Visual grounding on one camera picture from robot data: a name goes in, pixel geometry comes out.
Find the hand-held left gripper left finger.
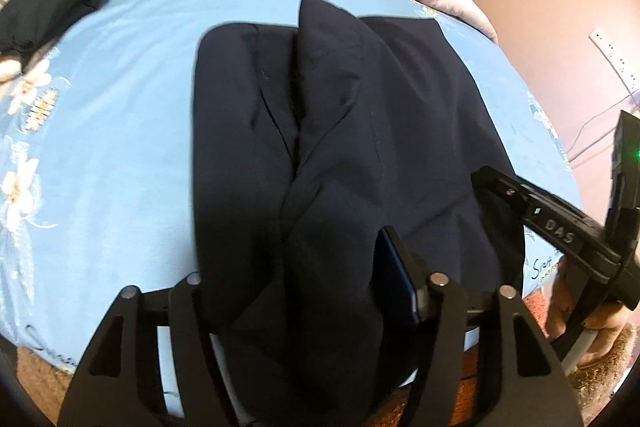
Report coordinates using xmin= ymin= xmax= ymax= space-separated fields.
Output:
xmin=57 ymin=273 xmax=213 ymax=427

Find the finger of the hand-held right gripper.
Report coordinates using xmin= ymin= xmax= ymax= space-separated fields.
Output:
xmin=472 ymin=166 xmax=532 ymax=228

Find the navy zip jacket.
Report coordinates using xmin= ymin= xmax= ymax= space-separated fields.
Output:
xmin=192 ymin=0 xmax=526 ymax=427

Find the brown fluffy rug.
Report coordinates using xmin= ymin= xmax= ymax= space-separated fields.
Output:
xmin=15 ymin=292 xmax=626 ymax=427

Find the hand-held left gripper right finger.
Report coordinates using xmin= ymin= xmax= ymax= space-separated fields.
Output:
xmin=375 ymin=227 xmax=586 ymax=427

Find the white power strip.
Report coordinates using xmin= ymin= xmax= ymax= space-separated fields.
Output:
xmin=589 ymin=26 xmax=640 ymax=90

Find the blue floral bed sheet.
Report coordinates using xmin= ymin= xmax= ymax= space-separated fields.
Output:
xmin=0 ymin=0 xmax=583 ymax=418

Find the white cloth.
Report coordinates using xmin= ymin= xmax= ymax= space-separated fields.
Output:
xmin=0 ymin=57 xmax=23 ymax=82

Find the person's right hand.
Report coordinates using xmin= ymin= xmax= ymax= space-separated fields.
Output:
xmin=544 ymin=264 xmax=633 ymax=368

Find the thin wall cable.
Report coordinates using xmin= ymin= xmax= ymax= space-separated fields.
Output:
xmin=565 ymin=89 xmax=640 ymax=158

